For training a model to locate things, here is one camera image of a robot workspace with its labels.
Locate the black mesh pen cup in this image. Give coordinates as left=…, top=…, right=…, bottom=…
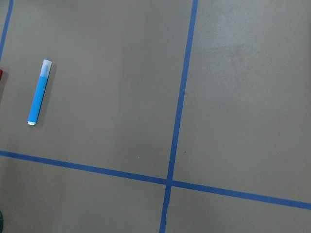
left=0, top=211, right=4, bottom=233

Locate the blue highlighter pen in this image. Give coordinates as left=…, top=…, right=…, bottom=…
left=27, top=59, right=52, bottom=126

